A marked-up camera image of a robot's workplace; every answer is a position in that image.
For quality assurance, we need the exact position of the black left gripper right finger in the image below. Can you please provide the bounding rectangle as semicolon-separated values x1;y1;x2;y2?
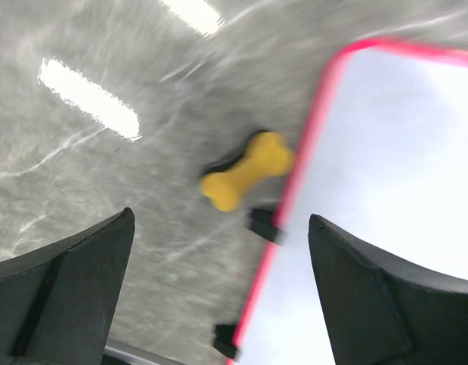
308;214;468;364

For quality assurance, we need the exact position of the aluminium mounting rail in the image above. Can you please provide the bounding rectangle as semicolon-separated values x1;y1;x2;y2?
101;338;182;365

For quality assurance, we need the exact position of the red-framed whiteboard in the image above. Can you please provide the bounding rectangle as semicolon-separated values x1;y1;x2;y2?
236;38;468;364

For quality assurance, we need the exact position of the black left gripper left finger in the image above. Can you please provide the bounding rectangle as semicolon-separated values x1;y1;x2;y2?
0;208;135;364

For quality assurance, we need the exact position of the yellow and black eraser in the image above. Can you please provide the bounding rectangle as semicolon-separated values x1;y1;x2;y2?
199;131;294;212

